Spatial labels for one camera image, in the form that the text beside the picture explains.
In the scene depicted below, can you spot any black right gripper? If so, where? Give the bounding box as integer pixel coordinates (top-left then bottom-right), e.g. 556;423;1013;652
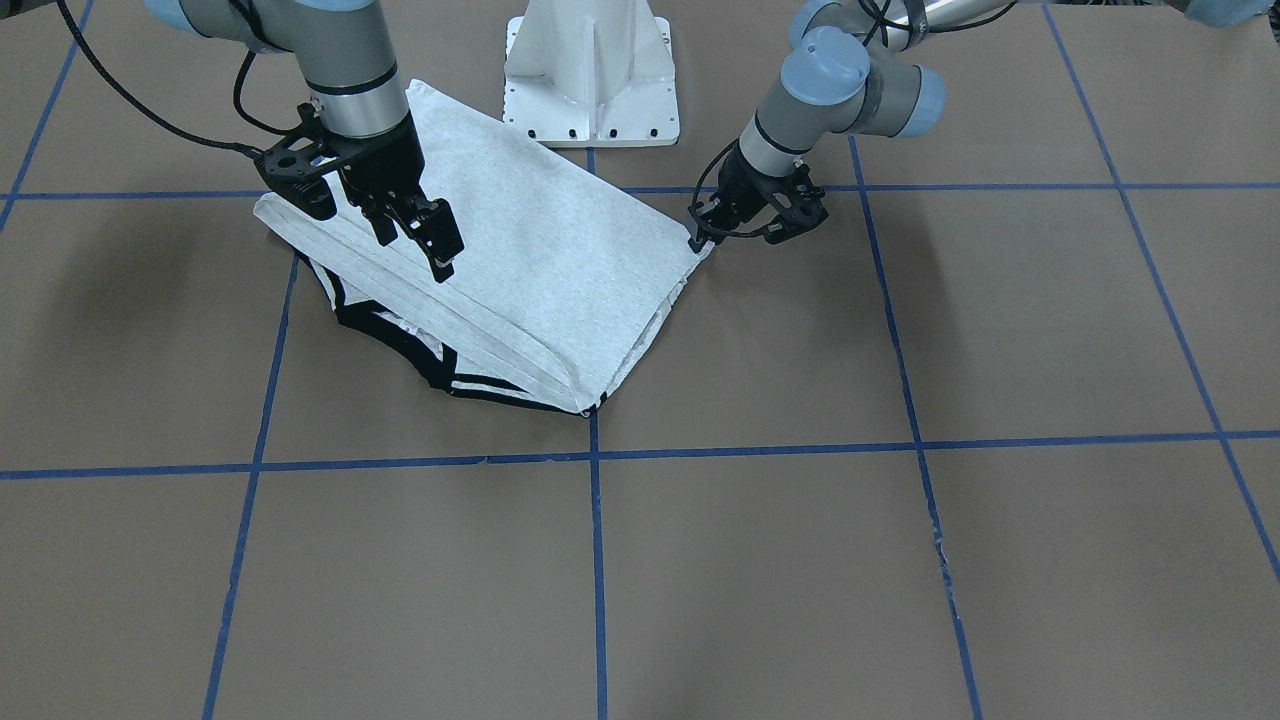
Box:
335;111;465;283

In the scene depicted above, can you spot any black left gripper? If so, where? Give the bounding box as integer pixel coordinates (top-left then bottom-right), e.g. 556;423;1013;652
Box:
687;140;782;252

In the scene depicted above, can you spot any grey cartoon print t-shirt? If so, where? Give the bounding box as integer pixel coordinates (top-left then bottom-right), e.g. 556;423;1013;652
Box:
253;79;701;414

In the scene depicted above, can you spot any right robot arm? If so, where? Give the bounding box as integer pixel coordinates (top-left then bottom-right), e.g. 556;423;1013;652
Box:
147;1;465;282

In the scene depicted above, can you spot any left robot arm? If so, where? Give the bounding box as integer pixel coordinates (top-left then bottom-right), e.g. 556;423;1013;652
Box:
686;1;1009;254

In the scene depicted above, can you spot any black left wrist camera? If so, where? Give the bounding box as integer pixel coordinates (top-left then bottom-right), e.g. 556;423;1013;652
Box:
756;161;829;245

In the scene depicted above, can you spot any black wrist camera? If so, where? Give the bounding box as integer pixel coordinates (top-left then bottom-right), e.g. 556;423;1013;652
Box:
253;102;337;222
756;161;829;245

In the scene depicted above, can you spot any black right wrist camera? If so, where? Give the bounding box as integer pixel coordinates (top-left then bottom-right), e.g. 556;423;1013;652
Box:
253;102;337;222

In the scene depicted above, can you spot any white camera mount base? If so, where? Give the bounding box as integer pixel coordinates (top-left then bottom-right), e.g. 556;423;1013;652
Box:
502;1;681;149

